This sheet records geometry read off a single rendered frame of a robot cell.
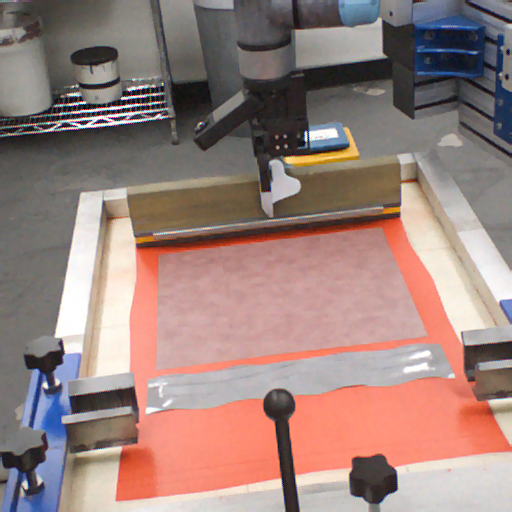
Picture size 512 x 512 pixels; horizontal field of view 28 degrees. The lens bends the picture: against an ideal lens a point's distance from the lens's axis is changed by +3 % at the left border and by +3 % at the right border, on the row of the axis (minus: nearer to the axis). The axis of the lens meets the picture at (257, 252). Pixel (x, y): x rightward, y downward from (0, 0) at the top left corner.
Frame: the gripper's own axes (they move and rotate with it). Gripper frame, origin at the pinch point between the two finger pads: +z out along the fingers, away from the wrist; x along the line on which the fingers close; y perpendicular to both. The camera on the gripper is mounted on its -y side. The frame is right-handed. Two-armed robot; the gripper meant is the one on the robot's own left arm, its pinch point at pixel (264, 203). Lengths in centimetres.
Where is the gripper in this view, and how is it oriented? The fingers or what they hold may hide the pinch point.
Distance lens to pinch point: 150.7
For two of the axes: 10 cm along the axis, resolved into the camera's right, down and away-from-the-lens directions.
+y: 9.9, -1.2, 0.2
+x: -0.8, -4.8, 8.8
